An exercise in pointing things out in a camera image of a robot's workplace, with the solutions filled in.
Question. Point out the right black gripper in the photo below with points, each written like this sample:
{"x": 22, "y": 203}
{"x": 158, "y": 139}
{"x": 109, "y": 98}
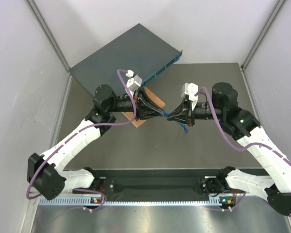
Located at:
{"x": 183, "y": 108}

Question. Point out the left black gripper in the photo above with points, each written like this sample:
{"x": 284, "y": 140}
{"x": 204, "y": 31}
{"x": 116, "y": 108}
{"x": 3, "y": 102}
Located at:
{"x": 152, "y": 111}

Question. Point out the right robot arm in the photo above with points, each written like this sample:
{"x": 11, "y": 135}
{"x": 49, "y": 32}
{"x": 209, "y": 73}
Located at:
{"x": 243, "y": 132}

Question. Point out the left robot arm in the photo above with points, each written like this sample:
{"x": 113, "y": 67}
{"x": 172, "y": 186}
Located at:
{"x": 46, "y": 172}

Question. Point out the wooden board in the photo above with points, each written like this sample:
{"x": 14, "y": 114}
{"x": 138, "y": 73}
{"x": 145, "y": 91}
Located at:
{"x": 154, "y": 98}

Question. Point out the grey table mat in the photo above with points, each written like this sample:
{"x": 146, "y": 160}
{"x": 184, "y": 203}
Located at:
{"x": 159, "y": 143}

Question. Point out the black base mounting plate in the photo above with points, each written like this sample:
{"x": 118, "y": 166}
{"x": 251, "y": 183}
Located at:
{"x": 160, "y": 185}

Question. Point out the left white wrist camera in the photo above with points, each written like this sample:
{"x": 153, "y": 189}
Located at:
{"x": 134, "y": 81}

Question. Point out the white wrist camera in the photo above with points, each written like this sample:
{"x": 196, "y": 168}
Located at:
{"x": 134, "y": 81}
{"x": 190, "y": 90}

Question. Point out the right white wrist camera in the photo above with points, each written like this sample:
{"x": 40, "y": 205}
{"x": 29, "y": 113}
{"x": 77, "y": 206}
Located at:
{"x": 190, "y": 90}

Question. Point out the blue-grey network switch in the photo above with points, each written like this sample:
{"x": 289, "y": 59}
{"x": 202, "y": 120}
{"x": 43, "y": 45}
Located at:
{"x": 138, "y": 49}

